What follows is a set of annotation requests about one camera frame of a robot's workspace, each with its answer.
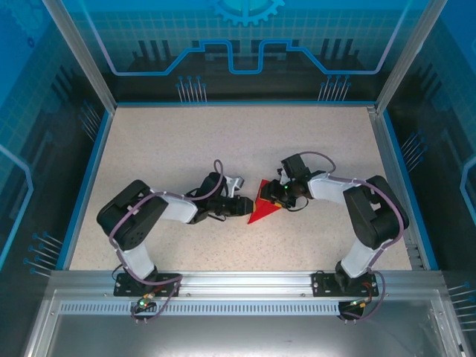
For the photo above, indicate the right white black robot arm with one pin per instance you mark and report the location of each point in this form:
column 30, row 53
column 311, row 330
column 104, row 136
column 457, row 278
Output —
column 375, row 215

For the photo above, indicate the aluminium mounting rail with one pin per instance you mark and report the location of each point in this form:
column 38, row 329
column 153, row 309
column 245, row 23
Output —
column 245, row 282

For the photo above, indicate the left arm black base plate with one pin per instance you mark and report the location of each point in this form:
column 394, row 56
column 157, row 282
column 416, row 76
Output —
column 122, row 286

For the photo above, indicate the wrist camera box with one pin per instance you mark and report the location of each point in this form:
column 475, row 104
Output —
column 295, row 166
column 235, row 184

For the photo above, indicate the aluminium side rail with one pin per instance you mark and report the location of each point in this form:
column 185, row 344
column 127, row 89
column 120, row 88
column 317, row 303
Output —
column 383, row 141

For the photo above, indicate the blue table edge strip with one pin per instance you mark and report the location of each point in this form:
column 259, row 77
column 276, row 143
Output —
column 396, row 148
column 87, row 186

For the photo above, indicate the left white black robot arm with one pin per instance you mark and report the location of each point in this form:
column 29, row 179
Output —
column 130, row 219

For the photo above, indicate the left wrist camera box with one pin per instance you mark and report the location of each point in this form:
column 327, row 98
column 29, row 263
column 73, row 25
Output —
column 235, row 184

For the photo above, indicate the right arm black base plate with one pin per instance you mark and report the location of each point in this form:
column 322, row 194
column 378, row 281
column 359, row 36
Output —
column 321, row 284

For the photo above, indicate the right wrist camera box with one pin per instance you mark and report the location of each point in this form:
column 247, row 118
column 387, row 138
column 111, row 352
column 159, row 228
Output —
column 295, row 166

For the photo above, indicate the grey metal tray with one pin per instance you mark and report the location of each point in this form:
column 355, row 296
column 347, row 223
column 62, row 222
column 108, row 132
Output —
column 238, row 334

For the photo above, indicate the aluminium frame post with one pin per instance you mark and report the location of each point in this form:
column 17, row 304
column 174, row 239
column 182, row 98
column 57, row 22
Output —
column 404, row 56
column 86, row 59

